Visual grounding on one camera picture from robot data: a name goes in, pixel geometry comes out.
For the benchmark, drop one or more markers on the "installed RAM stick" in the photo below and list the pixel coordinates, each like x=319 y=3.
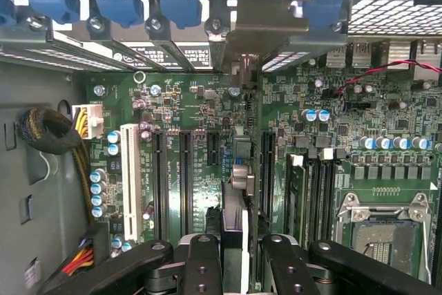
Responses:
x=297 y=198

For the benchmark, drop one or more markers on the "CPU socket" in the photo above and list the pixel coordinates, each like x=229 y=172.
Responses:
x=383 y=239

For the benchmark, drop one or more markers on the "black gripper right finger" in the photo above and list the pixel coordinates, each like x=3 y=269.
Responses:
x=286 y=267

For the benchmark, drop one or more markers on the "long expansion slot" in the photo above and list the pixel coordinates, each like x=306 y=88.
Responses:
x=186 y=184
x=159 y=184
x=268 y=170

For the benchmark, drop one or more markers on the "RAM slot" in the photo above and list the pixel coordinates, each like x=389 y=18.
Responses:
x=313 y=198
x=327 y=198

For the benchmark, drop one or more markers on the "short expansion slot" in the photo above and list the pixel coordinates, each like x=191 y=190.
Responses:
x=213 y=150

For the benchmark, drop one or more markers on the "open black PC case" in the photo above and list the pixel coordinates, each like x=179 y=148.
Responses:
x=20 y=37

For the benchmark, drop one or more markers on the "white power connector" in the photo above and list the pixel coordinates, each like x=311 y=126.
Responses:
x=93 y=119

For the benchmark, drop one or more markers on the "CPU socket locking lever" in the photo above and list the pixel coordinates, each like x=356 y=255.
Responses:
x=429 y=246

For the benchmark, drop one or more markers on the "green motherboard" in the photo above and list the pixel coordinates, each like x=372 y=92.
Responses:
x=193 y=101

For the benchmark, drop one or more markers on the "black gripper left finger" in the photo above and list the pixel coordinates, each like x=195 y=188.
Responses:
x=203 y=267

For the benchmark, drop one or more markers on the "white expansion slot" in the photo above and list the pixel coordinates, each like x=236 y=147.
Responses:
x=131 y=184

